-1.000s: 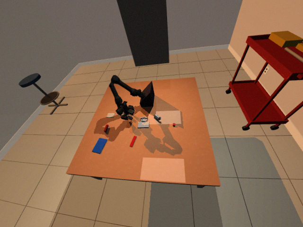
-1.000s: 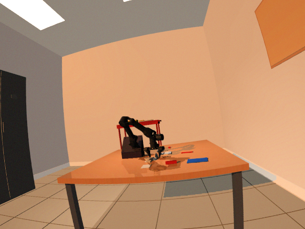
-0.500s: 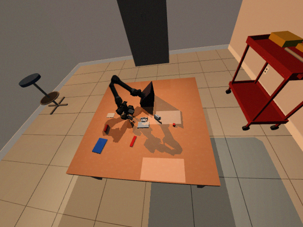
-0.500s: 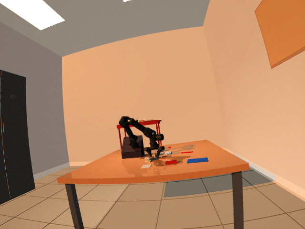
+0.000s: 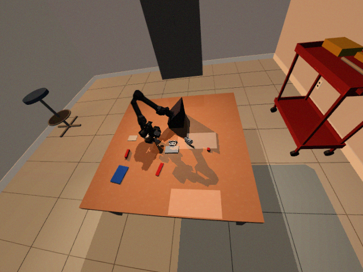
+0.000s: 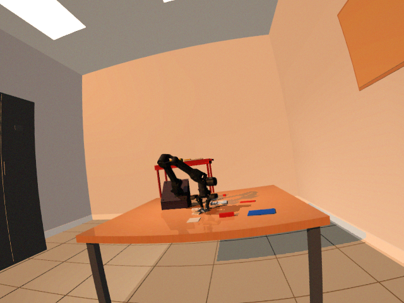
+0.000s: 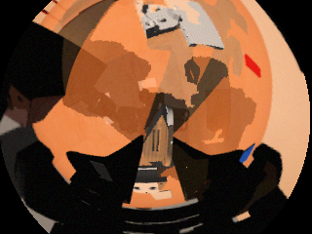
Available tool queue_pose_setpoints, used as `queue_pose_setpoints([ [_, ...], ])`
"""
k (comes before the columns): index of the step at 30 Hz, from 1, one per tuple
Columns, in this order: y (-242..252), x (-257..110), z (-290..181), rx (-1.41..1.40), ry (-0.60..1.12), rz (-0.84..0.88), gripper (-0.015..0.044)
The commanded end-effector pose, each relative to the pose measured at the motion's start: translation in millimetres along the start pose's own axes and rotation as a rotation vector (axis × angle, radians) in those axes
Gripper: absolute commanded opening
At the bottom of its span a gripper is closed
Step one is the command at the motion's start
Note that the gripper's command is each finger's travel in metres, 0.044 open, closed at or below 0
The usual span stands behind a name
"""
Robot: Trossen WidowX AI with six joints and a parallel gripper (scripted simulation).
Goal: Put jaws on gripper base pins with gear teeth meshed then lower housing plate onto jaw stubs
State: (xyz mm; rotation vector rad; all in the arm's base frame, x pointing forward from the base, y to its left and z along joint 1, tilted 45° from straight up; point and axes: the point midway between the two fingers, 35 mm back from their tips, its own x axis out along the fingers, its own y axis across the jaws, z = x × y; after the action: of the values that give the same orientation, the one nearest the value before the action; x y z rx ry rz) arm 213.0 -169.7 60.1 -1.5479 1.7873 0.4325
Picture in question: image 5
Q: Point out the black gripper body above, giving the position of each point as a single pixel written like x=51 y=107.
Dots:
x=150 y=139

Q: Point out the blue flat rectangular plate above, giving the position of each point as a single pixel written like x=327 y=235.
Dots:
x=119 y=174

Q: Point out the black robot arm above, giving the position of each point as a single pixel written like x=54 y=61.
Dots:
x=145 y=128

